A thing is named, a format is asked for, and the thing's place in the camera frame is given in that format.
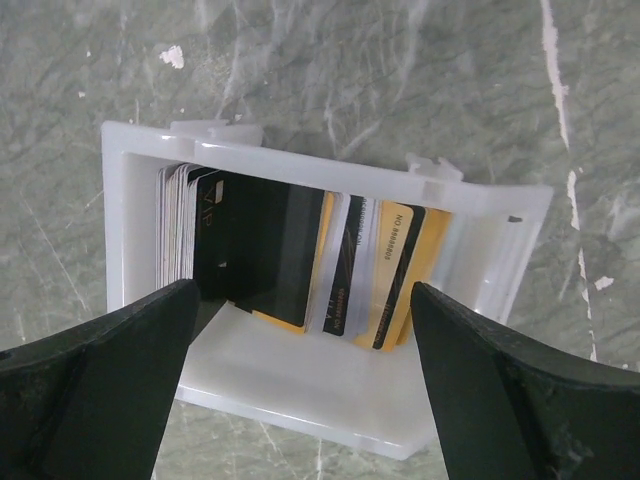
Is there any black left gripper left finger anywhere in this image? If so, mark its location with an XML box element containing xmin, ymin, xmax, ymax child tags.
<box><xmin>1</xmin><ymin>280</ymin><xmax>199</xmax><ymax>479</ymax></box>

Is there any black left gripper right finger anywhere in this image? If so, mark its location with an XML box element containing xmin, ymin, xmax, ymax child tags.
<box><xmin>411</xmin><ymin>283</ymin><xmax>639</xmax><ymax>479</ymax></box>

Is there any gold card stack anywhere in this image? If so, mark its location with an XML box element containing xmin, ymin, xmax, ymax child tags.
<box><xmin>305</xmin><ymin>192</ymin><xmax>452</xmax><ymax>352</ymax></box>

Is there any white card stack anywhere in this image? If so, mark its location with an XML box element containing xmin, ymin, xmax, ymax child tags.
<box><xmin>155</xmin><ymin>163</ymin><xmax>211</xmax><ymax>288</ymax></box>

